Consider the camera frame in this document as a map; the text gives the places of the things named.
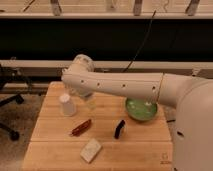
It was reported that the black eraser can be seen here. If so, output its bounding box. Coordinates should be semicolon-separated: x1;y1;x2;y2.
114;120;125;139

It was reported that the black office chair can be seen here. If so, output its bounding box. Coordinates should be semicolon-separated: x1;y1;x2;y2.
0;64;24;141

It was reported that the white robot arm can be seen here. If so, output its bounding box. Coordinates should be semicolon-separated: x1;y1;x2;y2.
61;54;213;171

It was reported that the black hanging cable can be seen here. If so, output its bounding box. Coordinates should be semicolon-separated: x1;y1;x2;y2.
121;10;157;73

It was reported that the green ceramic bowl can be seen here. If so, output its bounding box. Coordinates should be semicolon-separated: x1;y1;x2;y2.
125;98;158;122

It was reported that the white sponge block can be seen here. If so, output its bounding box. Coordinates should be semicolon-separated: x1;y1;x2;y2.
80;139;102;163

